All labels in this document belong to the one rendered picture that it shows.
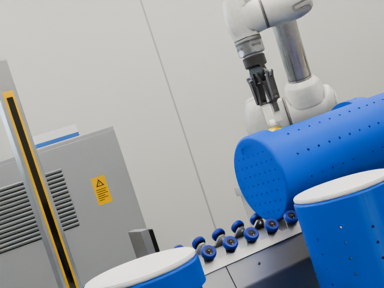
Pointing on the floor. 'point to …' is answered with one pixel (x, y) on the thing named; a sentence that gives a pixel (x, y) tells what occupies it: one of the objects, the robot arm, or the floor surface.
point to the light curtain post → (35, 182)
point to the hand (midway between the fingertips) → (272, 114)
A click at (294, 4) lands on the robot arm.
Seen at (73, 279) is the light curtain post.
